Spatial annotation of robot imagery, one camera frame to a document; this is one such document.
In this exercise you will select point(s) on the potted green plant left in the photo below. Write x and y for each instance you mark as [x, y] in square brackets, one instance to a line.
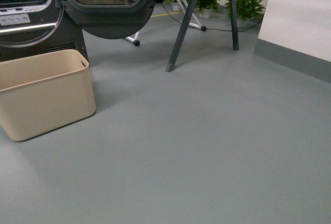
[175, 4]

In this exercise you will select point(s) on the potted green plant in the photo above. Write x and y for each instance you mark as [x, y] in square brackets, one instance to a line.
[249, 10]
[175, 4]
[207, 7]

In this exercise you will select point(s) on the potted green plant middle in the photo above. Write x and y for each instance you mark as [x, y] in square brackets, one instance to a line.
[207, 7]

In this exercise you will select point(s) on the round washing machine door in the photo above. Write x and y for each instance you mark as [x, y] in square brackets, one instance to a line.
[109, 19]

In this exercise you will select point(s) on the potted green plant right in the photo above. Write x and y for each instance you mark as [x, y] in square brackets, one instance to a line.
[249, 10]

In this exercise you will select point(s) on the dark grey washing machine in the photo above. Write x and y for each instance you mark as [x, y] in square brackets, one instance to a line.
[32, 27]

